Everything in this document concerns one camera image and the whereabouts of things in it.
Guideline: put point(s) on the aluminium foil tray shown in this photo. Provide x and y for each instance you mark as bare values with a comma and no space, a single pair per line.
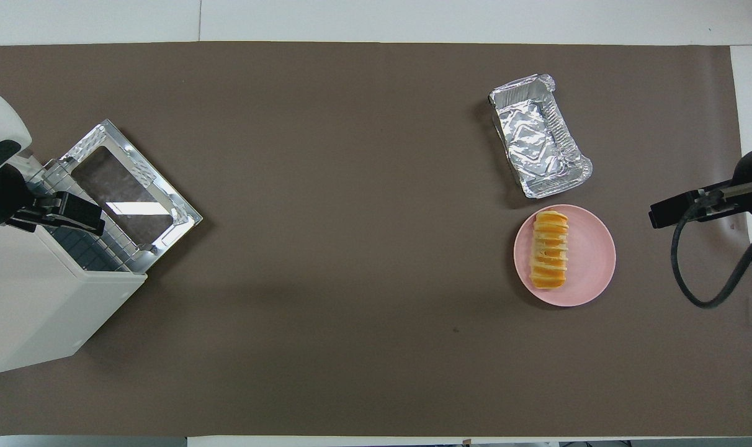
537,136

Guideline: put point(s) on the brown table mat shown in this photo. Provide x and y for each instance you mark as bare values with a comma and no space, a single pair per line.
363,248

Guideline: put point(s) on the pink round plate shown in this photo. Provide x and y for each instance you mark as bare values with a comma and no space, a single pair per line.
590,254

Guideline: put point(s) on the white toaster oven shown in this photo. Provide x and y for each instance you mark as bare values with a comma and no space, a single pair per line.
35,310

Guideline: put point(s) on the sliced orange glazed bread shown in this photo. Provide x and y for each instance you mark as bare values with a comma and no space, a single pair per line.
550,251

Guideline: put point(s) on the glass oven door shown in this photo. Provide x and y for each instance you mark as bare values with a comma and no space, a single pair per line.
165,202

